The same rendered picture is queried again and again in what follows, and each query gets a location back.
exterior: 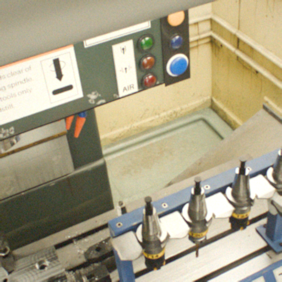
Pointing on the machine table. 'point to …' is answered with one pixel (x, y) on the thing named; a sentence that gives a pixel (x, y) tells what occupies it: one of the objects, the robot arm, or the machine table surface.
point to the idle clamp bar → (107, 250)
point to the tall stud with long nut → (121, 208)
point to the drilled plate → (23, 271)
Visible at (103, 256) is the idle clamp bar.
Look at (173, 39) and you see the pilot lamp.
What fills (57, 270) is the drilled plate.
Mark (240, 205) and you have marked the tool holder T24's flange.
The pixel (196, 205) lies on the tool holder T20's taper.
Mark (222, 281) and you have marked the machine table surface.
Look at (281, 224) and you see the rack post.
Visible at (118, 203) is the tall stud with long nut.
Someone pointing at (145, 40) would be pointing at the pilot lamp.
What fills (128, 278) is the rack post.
